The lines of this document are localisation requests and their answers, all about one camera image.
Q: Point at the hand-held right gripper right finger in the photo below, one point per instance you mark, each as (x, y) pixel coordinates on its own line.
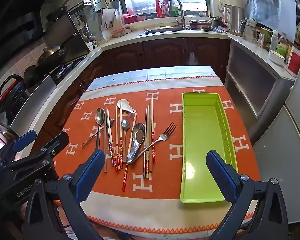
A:
(220, 177)

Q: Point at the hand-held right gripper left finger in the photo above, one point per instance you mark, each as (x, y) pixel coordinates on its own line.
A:
(90, 172)

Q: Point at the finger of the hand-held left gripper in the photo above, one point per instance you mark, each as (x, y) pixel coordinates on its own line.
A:
(61, 138)
(25, 140)

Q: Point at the large metal spoon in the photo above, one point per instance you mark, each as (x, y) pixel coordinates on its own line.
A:
(99, 117)

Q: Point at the green plastic utensil tray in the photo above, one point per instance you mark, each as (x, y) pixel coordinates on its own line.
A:
(202, 130)

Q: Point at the metal chopstick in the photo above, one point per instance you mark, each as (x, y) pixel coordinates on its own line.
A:
(144, 165)

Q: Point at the deep metal soup spoon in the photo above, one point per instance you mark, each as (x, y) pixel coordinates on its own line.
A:
(139, 133)

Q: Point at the metal fork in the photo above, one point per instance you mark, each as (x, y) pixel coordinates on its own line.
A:
(165, 135)

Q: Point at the white ceramic spoon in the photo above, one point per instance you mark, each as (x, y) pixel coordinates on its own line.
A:
(122, 104)

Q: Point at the stainless steel panel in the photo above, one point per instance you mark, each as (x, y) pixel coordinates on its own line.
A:
(32, 105)

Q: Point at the orange patterned blanket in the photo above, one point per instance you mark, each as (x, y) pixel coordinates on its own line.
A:
(165, 175)

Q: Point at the gas stove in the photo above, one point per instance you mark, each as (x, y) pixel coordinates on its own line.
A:
(65, 71)

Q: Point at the grey refrigerator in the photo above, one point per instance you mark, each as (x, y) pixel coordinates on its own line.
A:
(290, 142)

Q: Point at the dark wok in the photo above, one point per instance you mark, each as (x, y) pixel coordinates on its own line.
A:
(51, 56)

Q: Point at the grey frosted door cabinet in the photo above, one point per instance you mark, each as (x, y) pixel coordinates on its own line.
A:
(250, 75)

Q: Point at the black range hood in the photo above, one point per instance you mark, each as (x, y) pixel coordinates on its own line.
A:
(15, 27)

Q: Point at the red lidded food container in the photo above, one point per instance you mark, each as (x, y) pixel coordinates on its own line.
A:
(118, 33)

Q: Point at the hanging plastic bag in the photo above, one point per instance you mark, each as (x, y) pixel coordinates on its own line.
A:
(192, 60)

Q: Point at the black frying pan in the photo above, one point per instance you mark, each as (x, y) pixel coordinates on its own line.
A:
(55, 13)

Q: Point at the pale cutting board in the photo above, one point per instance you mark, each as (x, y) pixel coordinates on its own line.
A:
(106, 17)

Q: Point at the dark wooden base cabinets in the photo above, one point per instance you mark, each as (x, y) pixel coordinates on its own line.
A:
(160, 52)

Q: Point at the white bowl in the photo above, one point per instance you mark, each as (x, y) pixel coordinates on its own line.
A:
(276, 57)

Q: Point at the red labelled container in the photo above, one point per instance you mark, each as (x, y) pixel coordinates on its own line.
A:
(293, 62)

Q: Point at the pink bowl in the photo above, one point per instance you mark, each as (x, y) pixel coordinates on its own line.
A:
(128, 19)

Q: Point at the grey utensil holder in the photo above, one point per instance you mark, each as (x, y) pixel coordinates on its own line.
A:
(115, 4)

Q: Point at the green labelled bottle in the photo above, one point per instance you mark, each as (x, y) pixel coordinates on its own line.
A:
(282, 46)

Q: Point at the green labelled jar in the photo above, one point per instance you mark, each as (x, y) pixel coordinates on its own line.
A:
(265, 38)

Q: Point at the white plastic bottle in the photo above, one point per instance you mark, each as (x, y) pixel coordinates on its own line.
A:
(273, 41)

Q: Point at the steel kitchen sink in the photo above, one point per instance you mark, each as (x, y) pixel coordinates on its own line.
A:
(162, 30)

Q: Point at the glass pitcher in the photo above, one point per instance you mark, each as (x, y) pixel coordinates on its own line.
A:
(250, 31)

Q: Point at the stack of dishes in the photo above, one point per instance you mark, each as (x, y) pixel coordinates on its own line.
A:
(200, 25)

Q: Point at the steel electric kettle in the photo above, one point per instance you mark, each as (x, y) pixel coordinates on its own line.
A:
(236, 20)

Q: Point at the red spray bottle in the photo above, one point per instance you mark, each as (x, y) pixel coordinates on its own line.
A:
(159, 11)

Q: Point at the pink bottle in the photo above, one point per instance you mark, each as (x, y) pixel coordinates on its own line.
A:
(165, 11)

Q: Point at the green dish soap bottle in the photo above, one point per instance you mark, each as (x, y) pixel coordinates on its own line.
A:
(175, 11)

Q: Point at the steel kitchen faucet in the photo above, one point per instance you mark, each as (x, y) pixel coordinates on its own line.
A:
(181, 10)

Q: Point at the wall poster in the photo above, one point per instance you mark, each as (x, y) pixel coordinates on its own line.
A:
(265, 2)

